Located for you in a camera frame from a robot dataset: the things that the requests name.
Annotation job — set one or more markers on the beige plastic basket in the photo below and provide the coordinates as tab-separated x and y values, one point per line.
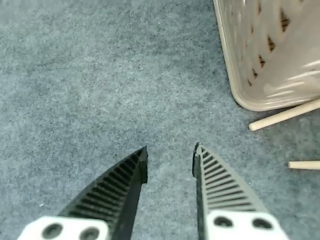
272	55

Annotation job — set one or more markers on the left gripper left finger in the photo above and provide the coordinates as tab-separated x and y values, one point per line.
117	192

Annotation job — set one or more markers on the wooden chopstick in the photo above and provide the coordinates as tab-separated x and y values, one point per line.
282	117
305	165

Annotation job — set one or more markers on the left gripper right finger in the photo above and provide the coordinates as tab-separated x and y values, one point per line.
222	190

